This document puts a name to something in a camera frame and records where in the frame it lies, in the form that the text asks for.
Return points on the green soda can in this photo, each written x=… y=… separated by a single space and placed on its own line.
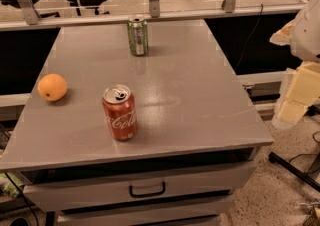
x=137 y=35

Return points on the black stand leg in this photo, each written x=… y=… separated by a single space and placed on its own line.
x=274 y=158

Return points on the red coke can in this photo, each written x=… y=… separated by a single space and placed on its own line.
x=119 y=106

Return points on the left metal bracket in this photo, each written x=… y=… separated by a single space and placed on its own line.
x=30 y=14

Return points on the grey drawer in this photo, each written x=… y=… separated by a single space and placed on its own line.
x=115 y=189
x=151 y=213

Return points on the grey lower drawer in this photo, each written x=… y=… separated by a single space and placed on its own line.
x=151 y=213

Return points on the orange fruit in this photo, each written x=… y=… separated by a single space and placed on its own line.
x=52 y=87

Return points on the grey metal rail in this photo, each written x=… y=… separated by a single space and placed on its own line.
x=164 y=16

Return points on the grey top drawer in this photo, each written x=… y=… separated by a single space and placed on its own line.
x=115 y=189

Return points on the black drawer handle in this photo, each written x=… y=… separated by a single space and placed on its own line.
x=152 y=190

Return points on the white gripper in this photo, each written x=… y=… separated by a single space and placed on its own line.
x=308 y=38

